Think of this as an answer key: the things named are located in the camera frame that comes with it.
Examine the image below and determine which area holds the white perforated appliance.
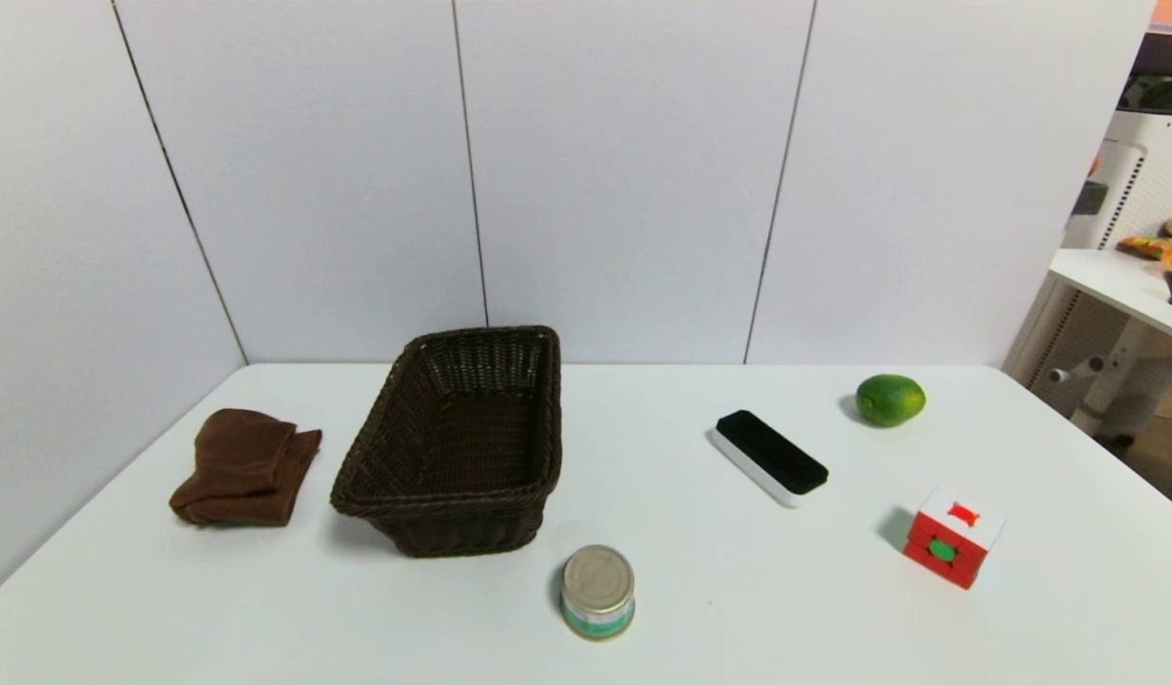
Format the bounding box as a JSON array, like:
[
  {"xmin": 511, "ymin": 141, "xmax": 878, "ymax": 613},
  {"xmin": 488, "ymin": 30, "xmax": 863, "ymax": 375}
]
[{"xmin": 1003, "ymin": 109, "xmax": 1172, "ymax": 417}]

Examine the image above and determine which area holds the black and white eraser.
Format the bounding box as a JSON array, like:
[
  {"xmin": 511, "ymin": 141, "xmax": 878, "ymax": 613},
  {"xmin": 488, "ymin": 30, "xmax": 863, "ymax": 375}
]
[{"xmin": 709, "ymin": 409, "xmax": 830, "ymax": 509}]

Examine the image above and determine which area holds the tin can with teal label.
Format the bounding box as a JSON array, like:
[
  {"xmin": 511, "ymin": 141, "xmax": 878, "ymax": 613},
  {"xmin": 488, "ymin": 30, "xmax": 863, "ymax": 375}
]
[{"xmin": 559, "ymin": 544, "xmax": 636, "ymax": 642}]

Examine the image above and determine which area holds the dark brown wicker basket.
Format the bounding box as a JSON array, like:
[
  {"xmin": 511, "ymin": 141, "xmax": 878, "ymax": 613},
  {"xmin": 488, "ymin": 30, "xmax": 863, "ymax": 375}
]
[{"xmin": 330, "ymin": 325, "xmax": 563, "ymax": 558}]

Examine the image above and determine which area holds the white side table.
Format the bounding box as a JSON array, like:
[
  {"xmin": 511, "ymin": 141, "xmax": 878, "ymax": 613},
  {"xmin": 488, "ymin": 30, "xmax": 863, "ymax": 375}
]
[{"xmin": 1048, "ymin": 248, "xmax": 1172, "ymax": 438}]

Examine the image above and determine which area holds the brown cloth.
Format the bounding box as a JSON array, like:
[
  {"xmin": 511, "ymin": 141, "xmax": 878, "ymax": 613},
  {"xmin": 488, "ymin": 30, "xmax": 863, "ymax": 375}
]
[{"xmin": 168, "ymin": 408, "xmax": 323, "ymax": 528}]

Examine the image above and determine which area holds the green lime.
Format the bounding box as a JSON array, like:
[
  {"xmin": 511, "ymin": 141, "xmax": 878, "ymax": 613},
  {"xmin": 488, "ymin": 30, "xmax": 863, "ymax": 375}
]
[{"xmin": 854, "ymin": 374, "xmax": 928, "ymax": 428}]

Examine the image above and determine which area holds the red and white puzzle cube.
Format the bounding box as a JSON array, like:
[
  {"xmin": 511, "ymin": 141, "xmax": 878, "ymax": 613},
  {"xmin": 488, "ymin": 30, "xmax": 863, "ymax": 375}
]
[{"xmin": 903, "ymin": 485, "xmax": 1006, "ymax": 591}]

